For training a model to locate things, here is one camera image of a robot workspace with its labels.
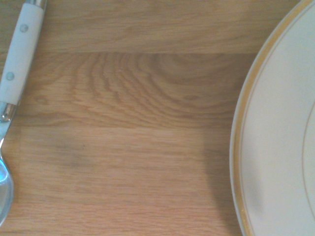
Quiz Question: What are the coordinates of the white plate with gold rim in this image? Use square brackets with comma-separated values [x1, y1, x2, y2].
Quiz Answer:
[229, 0, 315, 236]

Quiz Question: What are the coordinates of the white-handled metal spoon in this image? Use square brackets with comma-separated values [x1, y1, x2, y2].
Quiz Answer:
[0, 0, 48, 226]

